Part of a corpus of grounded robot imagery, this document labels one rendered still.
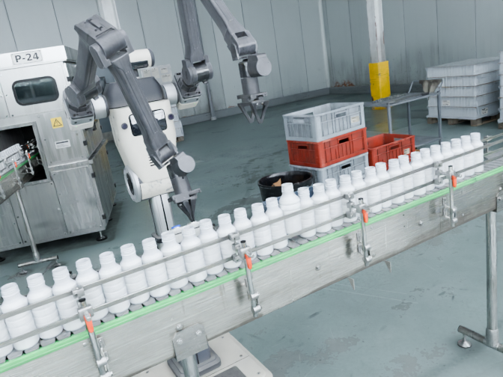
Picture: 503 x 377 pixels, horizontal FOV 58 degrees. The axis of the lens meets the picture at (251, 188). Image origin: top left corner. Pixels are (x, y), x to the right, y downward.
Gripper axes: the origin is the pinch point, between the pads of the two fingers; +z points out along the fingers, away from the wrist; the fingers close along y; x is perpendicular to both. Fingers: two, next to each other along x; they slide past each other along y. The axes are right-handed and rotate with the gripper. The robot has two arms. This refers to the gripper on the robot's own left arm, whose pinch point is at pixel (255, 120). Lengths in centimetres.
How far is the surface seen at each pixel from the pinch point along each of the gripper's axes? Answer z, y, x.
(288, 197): 23.9, -16.8, 1.7
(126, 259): 26, -16, 55
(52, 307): 32, -18, 76
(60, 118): 3, 349, 22
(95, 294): 32, -18, 65
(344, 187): 27.1, -16.3, -21.7
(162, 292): 38, -19, 48
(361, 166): 83, 165, -190
